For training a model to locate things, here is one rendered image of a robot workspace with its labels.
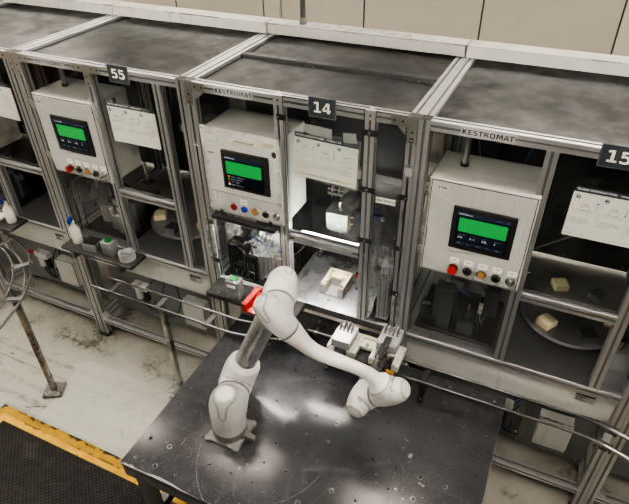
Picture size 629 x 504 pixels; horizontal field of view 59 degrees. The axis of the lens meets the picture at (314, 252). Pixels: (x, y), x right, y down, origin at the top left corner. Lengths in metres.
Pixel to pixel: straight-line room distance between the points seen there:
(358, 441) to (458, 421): 0.49
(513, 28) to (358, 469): 4.31
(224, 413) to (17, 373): 2.13
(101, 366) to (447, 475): 2.49
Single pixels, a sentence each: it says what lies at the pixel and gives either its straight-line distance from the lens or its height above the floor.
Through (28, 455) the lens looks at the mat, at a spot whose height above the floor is 0.01.
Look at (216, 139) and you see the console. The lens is 2.69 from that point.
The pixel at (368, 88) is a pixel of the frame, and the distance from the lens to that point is 2.56.
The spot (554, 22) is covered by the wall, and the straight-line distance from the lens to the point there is 5.74.
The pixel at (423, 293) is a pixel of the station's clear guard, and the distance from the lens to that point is 2.68.
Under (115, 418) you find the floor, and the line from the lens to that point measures 3.85.
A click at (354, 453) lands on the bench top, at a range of 2.67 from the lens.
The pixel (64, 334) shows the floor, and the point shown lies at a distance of 4.52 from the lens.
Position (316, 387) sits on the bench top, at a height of 0.68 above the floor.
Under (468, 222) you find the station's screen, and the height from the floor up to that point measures 1.64.
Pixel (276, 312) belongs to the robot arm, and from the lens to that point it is 2.14.
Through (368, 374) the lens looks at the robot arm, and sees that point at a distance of 2.28.
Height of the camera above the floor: 2.90
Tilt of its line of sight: 37 degrees down
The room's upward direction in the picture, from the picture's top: 1 degrees counter-clockwise
